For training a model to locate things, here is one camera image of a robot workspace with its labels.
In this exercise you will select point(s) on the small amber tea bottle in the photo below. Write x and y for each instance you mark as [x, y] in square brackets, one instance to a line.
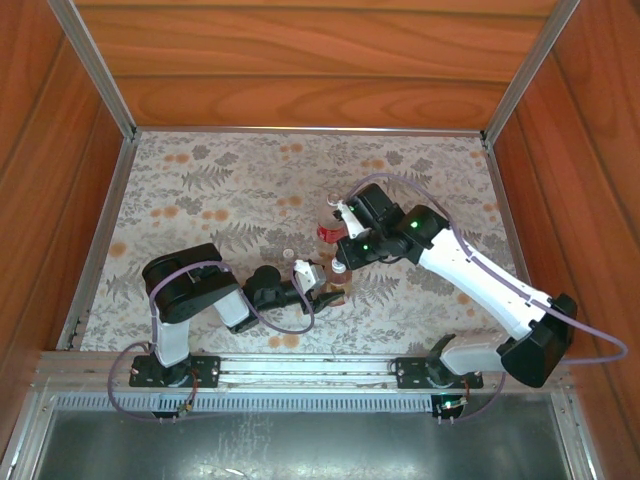
[340, 282]

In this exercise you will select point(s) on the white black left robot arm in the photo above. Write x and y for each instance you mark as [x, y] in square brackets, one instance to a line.
[172, 340]

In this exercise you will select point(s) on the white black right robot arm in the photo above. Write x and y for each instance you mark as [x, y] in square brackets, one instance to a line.
[475, 275]

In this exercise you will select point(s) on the floral print tablecloth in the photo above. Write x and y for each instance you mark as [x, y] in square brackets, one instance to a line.
[165, 200]

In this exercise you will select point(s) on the steel sheet panel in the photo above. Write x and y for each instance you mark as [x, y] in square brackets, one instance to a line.
[300, 445]

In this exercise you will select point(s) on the small circuit board green light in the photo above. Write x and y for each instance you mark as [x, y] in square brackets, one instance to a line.
[450, 404]

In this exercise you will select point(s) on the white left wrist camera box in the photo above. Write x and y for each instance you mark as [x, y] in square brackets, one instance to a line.
[312, 276]

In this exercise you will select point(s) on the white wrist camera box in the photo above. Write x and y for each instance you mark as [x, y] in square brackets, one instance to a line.
[352, 225]
[312, 276]

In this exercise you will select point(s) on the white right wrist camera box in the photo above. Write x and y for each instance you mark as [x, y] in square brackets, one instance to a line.
[352, 225]

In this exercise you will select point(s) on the aluminium mounting rail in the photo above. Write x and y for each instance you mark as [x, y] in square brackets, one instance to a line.
[300, 365]

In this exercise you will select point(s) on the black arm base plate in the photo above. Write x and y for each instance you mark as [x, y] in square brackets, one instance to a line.
[412, 372]
[145, 372]

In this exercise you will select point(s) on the aluminium frame rail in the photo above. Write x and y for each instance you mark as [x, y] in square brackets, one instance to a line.
[27, 440]
[575, 440]
[300, 130]
[500, 190]
[99, 240]

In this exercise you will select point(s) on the aluminium frame post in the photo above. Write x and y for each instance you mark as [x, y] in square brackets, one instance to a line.
[98, 70]
[526, 70]

